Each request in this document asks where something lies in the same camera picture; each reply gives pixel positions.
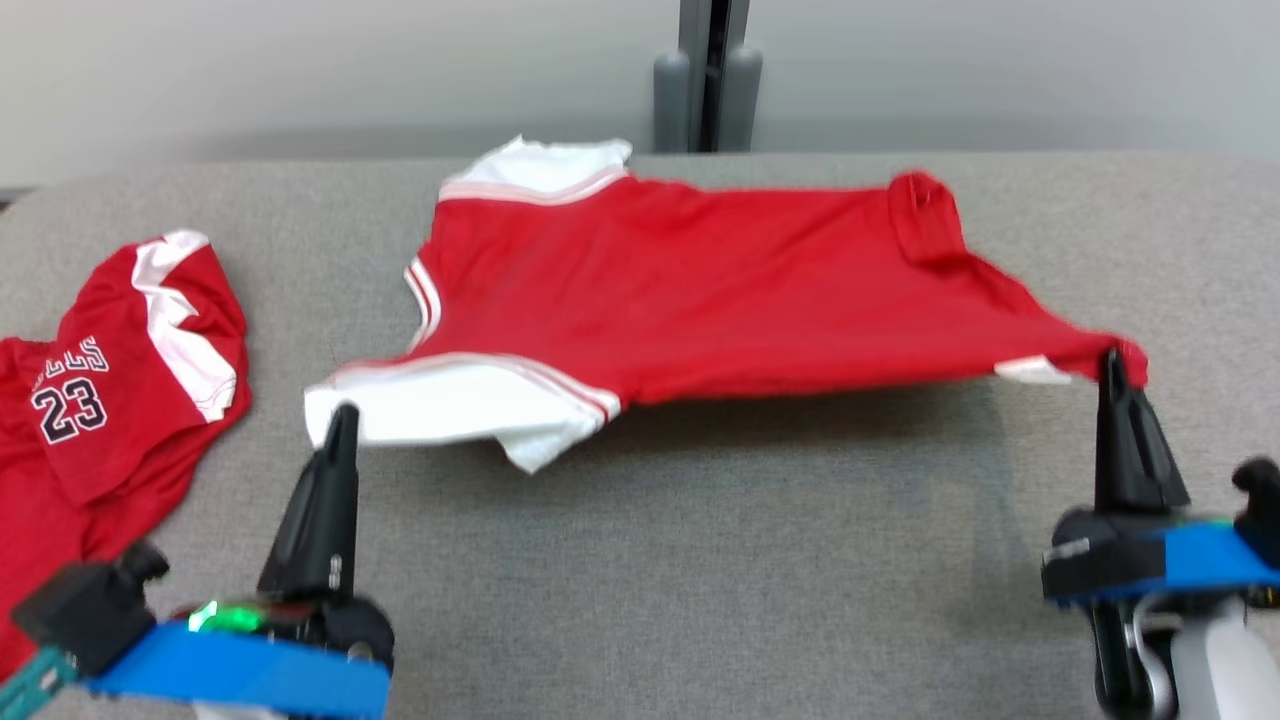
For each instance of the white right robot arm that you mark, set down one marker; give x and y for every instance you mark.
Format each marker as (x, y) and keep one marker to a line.
(1210, 670)

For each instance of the red jersey with white sleeves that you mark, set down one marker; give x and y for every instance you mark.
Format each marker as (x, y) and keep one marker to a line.
(700, 290)

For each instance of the grey metal partition post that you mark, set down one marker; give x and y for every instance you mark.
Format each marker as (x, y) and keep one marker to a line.
(695, 60)

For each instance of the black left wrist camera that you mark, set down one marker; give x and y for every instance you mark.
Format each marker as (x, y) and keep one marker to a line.
(85, 610)

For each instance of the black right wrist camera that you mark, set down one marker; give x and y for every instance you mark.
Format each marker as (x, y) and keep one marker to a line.
(1262, 510)

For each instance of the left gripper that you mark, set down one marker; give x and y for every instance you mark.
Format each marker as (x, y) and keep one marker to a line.
(340, 620)

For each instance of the blue right camera bracket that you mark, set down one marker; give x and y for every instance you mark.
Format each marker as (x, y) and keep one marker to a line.
(1215, 560)

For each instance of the teal left camera connector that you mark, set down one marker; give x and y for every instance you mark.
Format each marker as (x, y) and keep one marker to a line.
(30, 685)

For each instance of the red shorts with white stripes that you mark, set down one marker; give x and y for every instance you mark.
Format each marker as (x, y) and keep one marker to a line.
(110, 460)

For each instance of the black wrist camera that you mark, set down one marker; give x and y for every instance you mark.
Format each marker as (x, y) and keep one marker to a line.
(1262, 510)
(85, 610)

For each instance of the grey cylinder post foot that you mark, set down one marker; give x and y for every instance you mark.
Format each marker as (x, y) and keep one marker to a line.
(742, 100)
(672, 105)

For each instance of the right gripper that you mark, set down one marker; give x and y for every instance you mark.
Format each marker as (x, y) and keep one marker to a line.
(1105, 555)

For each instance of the blue camera bracket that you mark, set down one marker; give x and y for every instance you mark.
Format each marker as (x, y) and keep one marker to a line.
(1215, 560)
(250, 675)

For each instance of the blue left camera bracket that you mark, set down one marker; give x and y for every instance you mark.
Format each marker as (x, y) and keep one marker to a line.
(250, 675)

